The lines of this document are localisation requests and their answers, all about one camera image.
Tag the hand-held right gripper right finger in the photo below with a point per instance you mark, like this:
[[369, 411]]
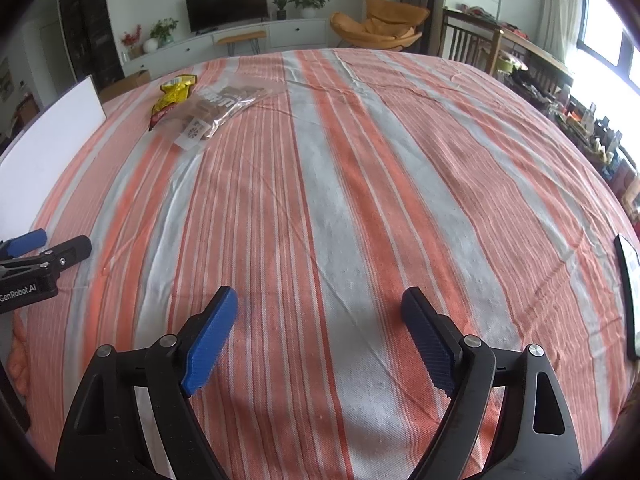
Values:
[[431, 345]]

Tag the cardboard box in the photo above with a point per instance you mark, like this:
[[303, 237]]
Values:
[[125, 85]]

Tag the small potted plant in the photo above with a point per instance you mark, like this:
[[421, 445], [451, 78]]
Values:
[[280, 9]]

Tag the black television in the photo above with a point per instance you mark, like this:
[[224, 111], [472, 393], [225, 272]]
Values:
[[225, 5]]

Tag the white tv cabinet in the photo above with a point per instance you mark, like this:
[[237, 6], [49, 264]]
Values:
[[295, 32]]

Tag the dark tall cabinet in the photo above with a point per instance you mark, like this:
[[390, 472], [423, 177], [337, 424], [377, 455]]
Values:
[[90, 25]]

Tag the window with dark frame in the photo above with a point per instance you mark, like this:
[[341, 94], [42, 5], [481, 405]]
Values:
[[607, 40]]

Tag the pile of cluttered small goods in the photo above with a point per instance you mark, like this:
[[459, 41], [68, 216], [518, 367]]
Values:
[[600, 140]]

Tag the orange grey striped tablecloth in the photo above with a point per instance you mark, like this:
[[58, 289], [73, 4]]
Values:
[[350, 210]]

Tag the wooden stool with metal legs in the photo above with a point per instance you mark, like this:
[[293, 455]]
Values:
[[240, 36]]

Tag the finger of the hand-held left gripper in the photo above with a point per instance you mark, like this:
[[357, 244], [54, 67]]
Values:
[[27, 242], [65, 255]]

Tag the orange lounge chair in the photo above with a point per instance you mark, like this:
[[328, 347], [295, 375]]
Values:
[[380, 25]]

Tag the white sheer curtain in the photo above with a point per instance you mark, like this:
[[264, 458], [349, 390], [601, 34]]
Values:
[[560, 10]]

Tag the red flower arrangement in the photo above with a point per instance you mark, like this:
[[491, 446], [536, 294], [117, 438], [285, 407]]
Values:
[[131, 40]]

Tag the black smartphone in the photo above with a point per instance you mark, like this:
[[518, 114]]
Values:
[[631, 300]]

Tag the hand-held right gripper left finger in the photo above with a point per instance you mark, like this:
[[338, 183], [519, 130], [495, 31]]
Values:
[[210, 345]]

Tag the round white vase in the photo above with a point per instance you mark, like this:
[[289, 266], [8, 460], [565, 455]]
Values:
[[150, 45]]

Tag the white board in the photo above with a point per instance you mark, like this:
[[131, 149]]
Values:
[[50, 150]]

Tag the leafy plant in vase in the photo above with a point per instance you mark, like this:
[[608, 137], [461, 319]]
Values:
[[164, 30]]

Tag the clear bag of brown snacks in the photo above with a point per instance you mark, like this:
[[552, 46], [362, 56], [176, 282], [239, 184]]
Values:
[[220, 105]]

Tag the small yellow snack bag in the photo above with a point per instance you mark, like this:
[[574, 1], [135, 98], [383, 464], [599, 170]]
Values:
[[172, 97]]

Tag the large potted green plant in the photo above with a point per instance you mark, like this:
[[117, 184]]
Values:
[[308, 0]]

